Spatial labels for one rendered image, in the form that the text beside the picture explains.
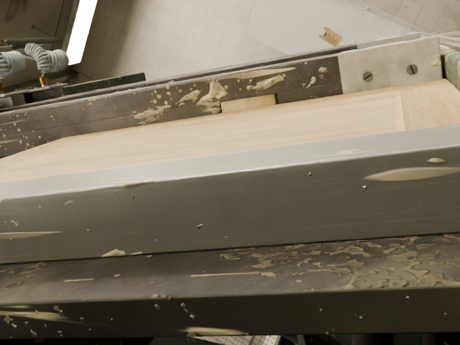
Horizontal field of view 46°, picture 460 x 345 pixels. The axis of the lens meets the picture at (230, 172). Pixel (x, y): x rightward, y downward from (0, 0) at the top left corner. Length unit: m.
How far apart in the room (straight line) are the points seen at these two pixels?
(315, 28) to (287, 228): 4.35
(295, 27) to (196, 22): 2.01
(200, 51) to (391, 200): 6.18
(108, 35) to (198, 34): 1.18
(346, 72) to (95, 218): 0.50
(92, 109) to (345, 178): 0.65
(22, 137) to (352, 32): 3.83
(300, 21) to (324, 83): 3.88
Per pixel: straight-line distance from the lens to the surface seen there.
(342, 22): 4.56
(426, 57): 0.73
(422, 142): 0.26
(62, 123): 0.89
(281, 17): 4.64
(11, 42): 1.72
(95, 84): 2.05
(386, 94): 0.67
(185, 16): 6.43
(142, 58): 6.74
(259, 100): 0.75
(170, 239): 0.28
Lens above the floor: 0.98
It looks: 8 degrees up
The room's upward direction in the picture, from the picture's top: 62 degrees counter-clockwise
